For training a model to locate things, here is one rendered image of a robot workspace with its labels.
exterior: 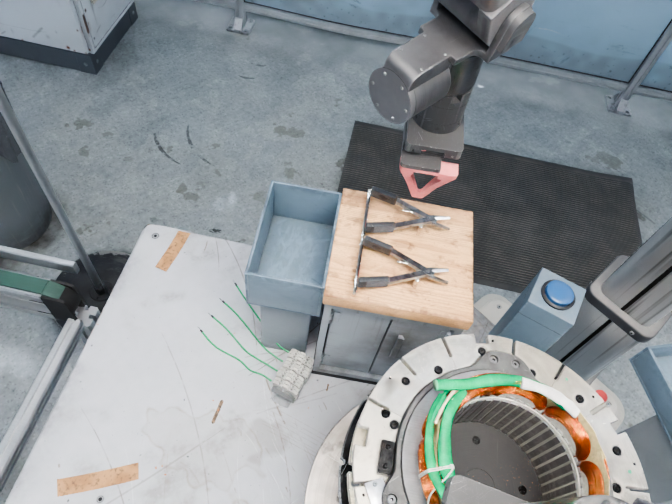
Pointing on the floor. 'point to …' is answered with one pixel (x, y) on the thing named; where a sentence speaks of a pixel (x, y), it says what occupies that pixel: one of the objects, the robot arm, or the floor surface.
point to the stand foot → (108, 261)
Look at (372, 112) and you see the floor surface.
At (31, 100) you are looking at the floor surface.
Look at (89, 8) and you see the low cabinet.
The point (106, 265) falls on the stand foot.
